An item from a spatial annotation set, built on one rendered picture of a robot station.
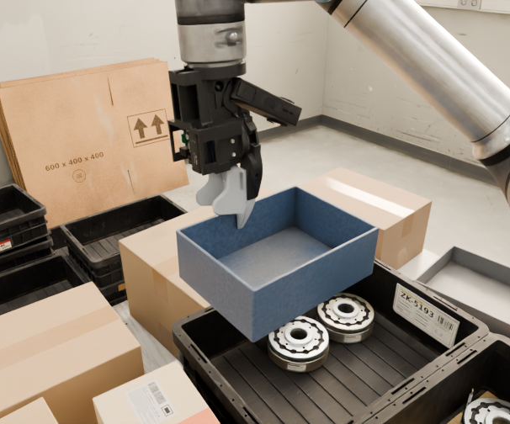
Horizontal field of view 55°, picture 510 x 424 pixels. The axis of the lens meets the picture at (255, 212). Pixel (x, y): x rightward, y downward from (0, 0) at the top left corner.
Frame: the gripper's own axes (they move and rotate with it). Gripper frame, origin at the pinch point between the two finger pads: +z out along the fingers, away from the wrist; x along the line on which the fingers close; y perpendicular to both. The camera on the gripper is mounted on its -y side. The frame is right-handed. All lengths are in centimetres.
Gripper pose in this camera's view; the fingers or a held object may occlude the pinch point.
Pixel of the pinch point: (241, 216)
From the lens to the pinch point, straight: 65.1
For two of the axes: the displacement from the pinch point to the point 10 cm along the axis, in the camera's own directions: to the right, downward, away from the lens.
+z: 0.5, 9.1, 4.2
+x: 6.1, 3.0, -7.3
